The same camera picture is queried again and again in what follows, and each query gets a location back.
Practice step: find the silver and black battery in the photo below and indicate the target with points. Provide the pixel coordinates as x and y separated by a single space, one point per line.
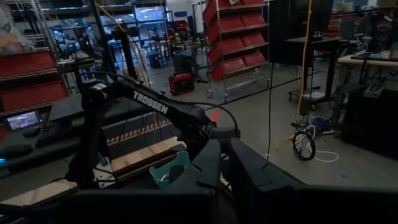
164 178

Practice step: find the dark grey side desk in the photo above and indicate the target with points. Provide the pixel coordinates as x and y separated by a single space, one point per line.
46 155

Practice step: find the black background monitor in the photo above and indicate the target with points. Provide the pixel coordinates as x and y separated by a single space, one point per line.
289 31

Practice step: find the black floor equipment box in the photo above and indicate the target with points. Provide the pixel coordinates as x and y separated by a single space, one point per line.
370 124

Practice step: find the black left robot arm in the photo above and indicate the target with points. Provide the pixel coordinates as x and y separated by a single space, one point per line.
149 102

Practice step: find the clear plastic bag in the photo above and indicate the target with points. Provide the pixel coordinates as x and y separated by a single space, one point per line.
9 28

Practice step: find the black rolling stand desk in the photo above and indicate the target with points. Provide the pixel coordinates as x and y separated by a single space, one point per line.
326 43

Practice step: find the teal plastic bin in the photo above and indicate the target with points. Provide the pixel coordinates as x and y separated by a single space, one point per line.
158 174

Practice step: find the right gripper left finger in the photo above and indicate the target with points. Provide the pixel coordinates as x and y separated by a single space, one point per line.
208 165

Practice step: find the light wooden background desk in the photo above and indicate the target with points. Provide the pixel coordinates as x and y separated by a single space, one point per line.
367 60

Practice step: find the black keyboard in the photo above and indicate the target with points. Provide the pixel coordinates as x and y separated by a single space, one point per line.
54 133

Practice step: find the red black equipment box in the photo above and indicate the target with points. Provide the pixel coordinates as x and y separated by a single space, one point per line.
182 84

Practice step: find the red bin shelving rack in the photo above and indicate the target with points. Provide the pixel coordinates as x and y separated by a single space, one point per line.
236 46
31 81

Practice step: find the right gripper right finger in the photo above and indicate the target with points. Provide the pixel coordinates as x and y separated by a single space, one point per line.
248 174

